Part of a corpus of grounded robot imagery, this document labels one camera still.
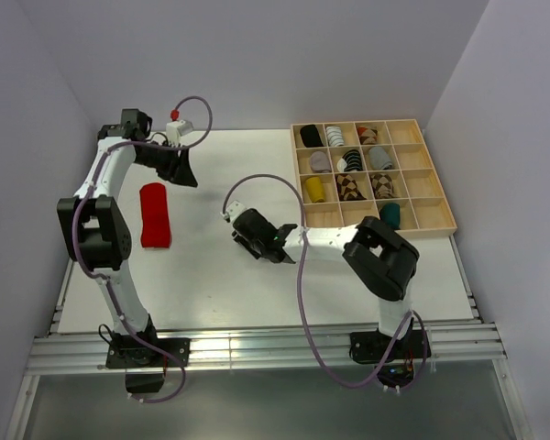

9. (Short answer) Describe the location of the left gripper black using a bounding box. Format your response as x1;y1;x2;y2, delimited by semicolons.
134;139;198;188

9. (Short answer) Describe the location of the red sock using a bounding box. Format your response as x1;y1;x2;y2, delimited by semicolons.
139;182;171;248

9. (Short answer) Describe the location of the dark green reindeer sock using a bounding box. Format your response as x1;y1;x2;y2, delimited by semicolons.
379;203;401;230

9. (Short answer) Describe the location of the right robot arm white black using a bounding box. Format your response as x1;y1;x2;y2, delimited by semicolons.
223;202;420;358

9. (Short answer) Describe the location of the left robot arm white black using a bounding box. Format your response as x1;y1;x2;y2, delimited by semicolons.
57;108;198;366

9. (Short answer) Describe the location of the rolled yellow sock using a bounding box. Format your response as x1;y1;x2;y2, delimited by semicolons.
304;176;326;204

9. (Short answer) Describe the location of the rolled grey beige sock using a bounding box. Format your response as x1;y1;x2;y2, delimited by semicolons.
309;150;332;173

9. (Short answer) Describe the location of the rolled brown argyle sock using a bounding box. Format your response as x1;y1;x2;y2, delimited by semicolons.
335;173;366;202

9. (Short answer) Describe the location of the wooden compartment tray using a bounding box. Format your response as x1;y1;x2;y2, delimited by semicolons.
291;119;457;239

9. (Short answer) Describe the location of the rolled black striped sock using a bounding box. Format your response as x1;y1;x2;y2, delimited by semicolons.
336;148;364;172

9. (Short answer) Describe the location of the rolled white striped sock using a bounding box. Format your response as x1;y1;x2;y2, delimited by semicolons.
325;126;345;147

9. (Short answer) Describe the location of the rolled dark argyle sock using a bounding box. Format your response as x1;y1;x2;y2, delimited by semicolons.
370;172;399;200

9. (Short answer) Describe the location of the rolled orange argyle sock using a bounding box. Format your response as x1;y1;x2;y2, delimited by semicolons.
356;125;379;145

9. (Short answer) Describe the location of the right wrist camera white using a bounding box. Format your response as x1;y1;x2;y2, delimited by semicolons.
222;200;247;223

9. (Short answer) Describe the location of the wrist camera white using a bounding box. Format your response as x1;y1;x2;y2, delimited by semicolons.
165;119;193;147
222;200;247;223

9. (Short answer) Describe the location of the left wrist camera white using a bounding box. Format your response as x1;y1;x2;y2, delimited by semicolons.
165;119;193;147

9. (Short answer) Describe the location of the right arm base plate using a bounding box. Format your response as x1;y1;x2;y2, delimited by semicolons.
348;330;432;365

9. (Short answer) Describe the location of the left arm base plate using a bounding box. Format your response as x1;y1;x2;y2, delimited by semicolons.
105;334;191;369

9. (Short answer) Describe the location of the aluminium frame rail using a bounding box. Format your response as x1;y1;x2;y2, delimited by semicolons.
24;321;507;376

